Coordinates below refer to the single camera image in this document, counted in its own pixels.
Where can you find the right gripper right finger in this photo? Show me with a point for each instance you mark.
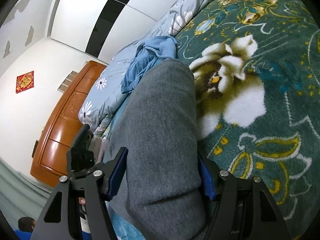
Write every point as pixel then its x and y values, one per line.
pixel 244 208

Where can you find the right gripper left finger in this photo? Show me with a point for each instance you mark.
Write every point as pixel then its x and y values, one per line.
pixel 60 217

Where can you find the dark grey sweatshirt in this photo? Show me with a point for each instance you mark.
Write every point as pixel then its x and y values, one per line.
pixel 159 194

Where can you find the striped sleeve forearm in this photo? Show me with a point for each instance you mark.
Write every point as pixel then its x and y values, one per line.
pixel 86 234

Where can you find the folded grey pink clothes stack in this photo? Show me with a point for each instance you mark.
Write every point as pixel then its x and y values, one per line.
pixel 97 146

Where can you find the left hand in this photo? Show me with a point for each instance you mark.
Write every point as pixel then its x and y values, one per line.
pixel 82 200

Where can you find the orange wooden headboard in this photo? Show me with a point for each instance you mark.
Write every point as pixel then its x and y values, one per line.
pixel 49 157

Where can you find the dark-haired person head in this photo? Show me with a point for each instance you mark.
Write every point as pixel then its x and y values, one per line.
pixel 26 224

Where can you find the light blue floral duvet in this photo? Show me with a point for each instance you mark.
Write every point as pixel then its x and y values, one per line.
pixel 105 97

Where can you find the beige boxes on headboard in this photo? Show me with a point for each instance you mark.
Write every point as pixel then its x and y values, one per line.
pixel 67 81

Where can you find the blue pants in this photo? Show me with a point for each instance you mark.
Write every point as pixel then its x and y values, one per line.
pixel 148 54

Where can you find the white black-striped wardrobe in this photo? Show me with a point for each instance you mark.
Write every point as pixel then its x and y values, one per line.
pixel 100 28

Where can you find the teal floral blanket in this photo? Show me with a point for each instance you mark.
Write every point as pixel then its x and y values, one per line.
pixel 255 65

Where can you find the red wall decoration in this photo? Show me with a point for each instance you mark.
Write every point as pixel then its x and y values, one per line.
pixel 24 82

